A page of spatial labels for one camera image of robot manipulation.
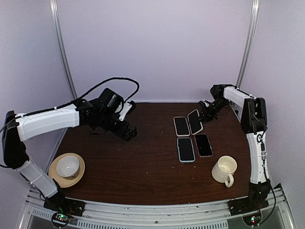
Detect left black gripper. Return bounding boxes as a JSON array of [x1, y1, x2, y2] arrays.
[[97, 111, 137, 141]]

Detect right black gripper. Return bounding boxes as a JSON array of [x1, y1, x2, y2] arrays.
[[199, 98, 229, 124]]

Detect dark phone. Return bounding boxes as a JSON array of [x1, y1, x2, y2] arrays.
[[189, 110, 203, 134], [175, 117, 189, 135]]

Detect pinkish beige phone case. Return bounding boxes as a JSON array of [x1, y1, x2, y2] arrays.
[[173, 116, 191, 137]]

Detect purple phone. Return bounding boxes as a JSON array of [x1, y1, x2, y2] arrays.
[[178, 138, 195, 162], [194, 134, 213, 157]]

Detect clear magsafe phone case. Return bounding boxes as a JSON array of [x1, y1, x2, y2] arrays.
[[194, 134, 214, 157]]

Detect light blue phone case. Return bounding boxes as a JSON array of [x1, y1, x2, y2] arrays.
[[177, 137, 196, 164]]

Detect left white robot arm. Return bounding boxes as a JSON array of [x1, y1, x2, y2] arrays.
[[1, 88, 137, 212]]

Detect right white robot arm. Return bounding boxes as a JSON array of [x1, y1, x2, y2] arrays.
[[198, 84, 271, 211]]

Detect cream ribbed mug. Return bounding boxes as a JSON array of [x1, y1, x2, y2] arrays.
[[212, 156, 237, 187]]

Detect white bowl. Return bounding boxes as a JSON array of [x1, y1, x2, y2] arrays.
[[56, 156, 80, 178]]

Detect tan saucer plate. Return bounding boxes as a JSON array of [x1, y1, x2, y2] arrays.
[[48, 153, 85, 188]]

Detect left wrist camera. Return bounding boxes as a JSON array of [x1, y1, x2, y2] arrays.
[[115, 101, 136, 121]]

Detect right aluminium corner post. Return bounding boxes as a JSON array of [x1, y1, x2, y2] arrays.
[[236, 0, 260, 89]]

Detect aluminium corner post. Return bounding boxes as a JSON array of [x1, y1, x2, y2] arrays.
[[50, 0, 77, 99], [236, 0, 260, 89]]

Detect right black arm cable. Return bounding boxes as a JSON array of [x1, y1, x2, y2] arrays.
[[247, 97, 277, 215]]

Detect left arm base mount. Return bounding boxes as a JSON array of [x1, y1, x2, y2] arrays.
[[43, 199, 86, 228]]

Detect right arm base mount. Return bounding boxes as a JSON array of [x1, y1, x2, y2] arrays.
[[227, 198, 269, 227]]

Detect left aluminium corner post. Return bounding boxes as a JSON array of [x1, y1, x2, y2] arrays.
[[50, 0, 77, 99]]

